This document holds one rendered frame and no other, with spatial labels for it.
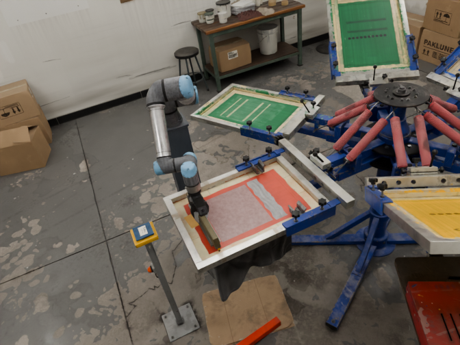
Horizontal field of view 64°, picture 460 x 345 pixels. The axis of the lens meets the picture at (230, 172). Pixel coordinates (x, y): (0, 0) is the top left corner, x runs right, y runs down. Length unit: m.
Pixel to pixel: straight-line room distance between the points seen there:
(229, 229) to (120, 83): 3.96
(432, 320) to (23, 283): 3.04
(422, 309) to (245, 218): 0.94
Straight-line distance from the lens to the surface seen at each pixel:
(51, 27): 5.33
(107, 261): 3.40
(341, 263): 3.03
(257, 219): 2.01
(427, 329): 1.55
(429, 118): 2.32
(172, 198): 2.19
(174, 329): 2.82
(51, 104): 5.64
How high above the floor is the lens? 2.41
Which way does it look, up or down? 39 degrees down
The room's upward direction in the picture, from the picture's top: 9 degrees counter-clockwise
